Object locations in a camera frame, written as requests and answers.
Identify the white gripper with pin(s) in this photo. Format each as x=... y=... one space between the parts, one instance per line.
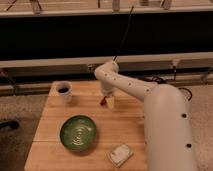
x=108 y=90

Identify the small white packet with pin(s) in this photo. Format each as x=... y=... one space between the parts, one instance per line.
x=120 y=155

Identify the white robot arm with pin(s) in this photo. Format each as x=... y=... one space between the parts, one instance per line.
x=167 y=129

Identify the black object at left edge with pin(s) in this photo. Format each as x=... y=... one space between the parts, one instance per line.
x=11 y=123

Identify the white cup with dark liquid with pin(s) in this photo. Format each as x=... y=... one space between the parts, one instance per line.
x=64 y=90

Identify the green ceramic bowl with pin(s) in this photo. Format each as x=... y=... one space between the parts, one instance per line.
x=78 y=133

